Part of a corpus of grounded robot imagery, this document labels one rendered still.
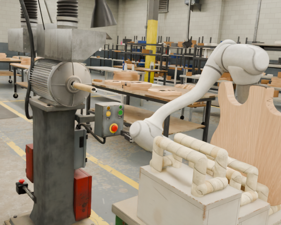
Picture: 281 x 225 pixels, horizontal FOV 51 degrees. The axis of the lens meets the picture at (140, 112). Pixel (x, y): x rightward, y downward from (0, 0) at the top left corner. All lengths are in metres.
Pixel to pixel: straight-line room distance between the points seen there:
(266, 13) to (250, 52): 12.12
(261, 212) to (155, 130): 0.60
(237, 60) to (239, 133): 0.44
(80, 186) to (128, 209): 1.02
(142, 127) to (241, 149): 0.45
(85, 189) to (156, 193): 1.22
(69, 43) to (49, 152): 0.77
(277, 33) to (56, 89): 12.01
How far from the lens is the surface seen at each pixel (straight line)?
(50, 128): 1.84
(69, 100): 1.68
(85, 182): 2.06
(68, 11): 1.51
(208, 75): 1.55
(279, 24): 13.21
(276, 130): 1.04
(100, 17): 1.53
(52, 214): 2.07
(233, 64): 1.47
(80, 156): 2.03
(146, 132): 1.35
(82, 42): 1.36
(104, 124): 1.81
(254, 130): 1.08
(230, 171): 0.92
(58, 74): 1.64
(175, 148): 0.81
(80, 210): 2.13
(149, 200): 0.94
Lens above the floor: 1.46
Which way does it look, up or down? 12 degrees down
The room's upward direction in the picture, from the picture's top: 4 degrees clockwise
